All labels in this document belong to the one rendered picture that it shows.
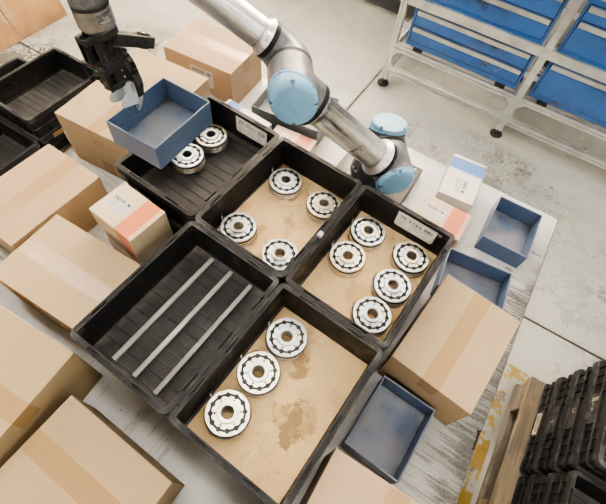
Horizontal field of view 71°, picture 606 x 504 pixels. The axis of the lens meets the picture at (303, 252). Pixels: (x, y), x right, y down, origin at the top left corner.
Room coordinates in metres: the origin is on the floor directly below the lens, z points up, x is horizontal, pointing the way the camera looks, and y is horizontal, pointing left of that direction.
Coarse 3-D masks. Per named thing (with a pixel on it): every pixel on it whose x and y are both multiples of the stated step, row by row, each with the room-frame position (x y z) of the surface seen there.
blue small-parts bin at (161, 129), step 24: (144, 96) 0.82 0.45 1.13; (168, 96) 0.88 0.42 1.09; (192, 96) 0.85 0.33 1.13; (120, 120) 0.74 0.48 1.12; (144, 120) 0.79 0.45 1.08; (168, 120) 0.81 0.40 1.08; (192, 120) 0.76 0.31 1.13; (120, 144) 0.70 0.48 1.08; (144, 144) 0.66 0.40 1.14; (168, 144) 0.68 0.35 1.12
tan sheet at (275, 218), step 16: (256, 192) 0.81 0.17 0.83; (304, 192) 0.84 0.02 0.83; (240, 208) 0.74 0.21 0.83; (256, 208) 0.75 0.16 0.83; (272, 208) 0.76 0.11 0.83; (288, 208) 0.77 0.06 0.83; (304, 208) 0.78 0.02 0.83; (256, 224) 0.69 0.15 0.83; (272, 224) 0.70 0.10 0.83; (288, 224) 0.71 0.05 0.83; (304, 224) 0.72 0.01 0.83; (320, 224) 0.73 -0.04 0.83; (256, 240) 0.64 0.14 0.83; (304, 240) 0.66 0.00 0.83
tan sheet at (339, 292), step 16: (384, 224) 0.76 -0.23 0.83; (384, 240) 0.70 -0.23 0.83; (400, 240) 0.71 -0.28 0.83; (368, 256) 0.64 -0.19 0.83; (384, 256) 0.65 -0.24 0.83; (432, 256) 0.67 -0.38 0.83; (320, 272) 0.56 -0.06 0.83; (368, 272) 0.59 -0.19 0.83; (304, 288) 0.51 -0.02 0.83; (320, 288) 0.52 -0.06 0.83; (336, 288) 0.52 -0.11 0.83; (352, 288) 0.53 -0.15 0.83; (368, 288) 0.54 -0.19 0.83; (336, 304) 0.48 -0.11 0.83; (352, 304) 0.48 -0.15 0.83; (384, 336) 0.41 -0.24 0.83
